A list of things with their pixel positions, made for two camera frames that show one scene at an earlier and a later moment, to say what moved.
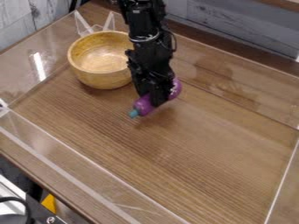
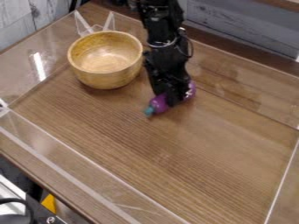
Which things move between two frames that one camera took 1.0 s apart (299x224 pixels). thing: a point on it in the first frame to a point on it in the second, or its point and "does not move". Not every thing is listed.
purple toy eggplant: [142, 104] to [160, 102]
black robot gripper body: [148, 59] to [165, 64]
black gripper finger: [142, 87] to [159, 87]
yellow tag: [49, 203] does not move
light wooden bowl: [97, 59] does not move
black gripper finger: [160, 91] to [176, 92]
